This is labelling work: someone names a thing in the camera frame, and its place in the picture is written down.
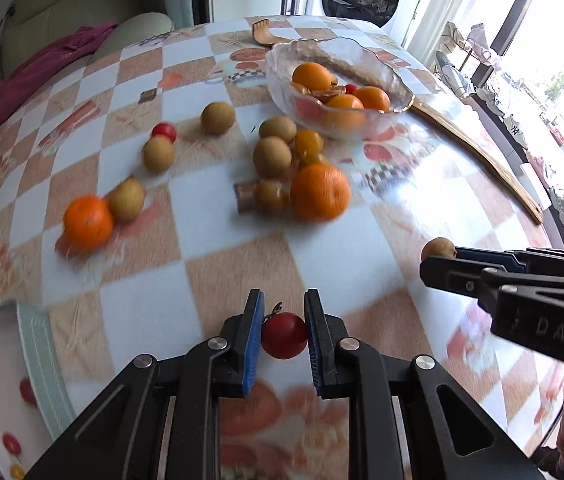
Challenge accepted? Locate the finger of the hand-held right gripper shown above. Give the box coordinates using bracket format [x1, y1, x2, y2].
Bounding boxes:
[454, 246, 564, 270]
[420, 255, 508, 313]

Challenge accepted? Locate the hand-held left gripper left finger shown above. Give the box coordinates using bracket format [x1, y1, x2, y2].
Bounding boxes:
[24, 289, 266, 480]

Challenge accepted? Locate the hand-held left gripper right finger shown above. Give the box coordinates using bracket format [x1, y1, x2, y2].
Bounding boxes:
[303, 289, 545, 480]

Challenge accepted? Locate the white sneaker with black logo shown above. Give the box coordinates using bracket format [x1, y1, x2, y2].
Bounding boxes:
[501, 112, 530, 150]

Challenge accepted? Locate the orange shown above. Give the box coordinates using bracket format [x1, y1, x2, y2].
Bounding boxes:
[62, 195, 115, 252]
[292, 62, 335, 92]
[289, 163, 352, 222]
[323, 94, 367, 133]
[354, 86, 392, 112]

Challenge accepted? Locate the grey and white sneaker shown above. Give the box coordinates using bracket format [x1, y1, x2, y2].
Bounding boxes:
[477, 82, 508, 116]

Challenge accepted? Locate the clear glass bowl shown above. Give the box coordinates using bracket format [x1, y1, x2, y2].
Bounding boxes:
[265, 37, 416, 142]

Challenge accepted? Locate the long wooden back scratcher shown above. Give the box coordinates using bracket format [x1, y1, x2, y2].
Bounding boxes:
[251, 17, 546, 226]

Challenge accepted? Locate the magenta cloth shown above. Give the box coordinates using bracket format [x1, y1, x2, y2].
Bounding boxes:
[0, 21, 119, 145]

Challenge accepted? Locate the wire shoe rack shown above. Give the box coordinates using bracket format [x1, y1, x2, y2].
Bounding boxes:
[434, 20, 505, 98]

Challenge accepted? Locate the black window frame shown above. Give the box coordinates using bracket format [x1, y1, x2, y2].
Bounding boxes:
[492, 0, 563, 61]

